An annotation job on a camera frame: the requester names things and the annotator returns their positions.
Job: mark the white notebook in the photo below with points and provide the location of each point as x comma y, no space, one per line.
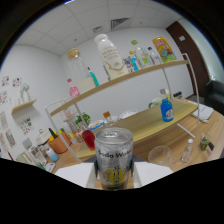
202,111

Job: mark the white pot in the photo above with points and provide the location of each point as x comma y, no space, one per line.
42,136

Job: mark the clear bottle grey cap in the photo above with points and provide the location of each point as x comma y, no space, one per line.
187,152

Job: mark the red liquid bottle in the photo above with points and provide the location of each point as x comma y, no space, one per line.
88,138

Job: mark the clear bottle orange cap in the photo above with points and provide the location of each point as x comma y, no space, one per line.
108,121

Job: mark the blue and white bottle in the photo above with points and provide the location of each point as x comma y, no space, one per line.
52,155

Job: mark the ceiling air vent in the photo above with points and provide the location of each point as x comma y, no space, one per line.
120,22

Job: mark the brown door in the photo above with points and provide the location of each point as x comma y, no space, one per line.
190,56

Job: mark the wooden wall shelf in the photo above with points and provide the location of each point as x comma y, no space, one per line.
24,106

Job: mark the white frame wooden shelf rack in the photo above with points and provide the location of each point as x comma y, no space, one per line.
146,123

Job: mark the teal liquid bottle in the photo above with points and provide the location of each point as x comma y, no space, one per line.
94,78

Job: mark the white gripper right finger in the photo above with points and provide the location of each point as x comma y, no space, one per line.
151,173

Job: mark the large white bottle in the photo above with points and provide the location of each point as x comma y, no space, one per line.
111,58

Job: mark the clear drinking glass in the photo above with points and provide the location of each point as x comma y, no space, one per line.
160,156

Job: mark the green mug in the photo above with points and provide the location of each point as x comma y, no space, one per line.
155,102

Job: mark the white figurine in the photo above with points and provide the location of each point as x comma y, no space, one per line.
25,93

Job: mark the soda water can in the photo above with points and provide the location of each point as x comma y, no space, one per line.
114,156

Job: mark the light blue small bottle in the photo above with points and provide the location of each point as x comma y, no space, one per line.
134,61

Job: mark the green potted plant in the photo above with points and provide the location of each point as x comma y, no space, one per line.
83,119

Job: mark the blue liquid bottle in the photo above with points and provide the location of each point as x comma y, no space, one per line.
167,110

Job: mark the glass jar cork lid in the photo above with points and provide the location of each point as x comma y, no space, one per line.
80,71

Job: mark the small pink bottle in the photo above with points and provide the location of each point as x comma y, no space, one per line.
74,90

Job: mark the small clear bottle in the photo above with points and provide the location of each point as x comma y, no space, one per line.
155,56

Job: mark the clear bottle green cap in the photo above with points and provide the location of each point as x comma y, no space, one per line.
142,55

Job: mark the black chair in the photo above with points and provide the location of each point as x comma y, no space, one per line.
215,96

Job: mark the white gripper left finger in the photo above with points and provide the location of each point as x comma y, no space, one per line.
75,175

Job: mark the yellow printed can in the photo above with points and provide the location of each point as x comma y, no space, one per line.
165,50

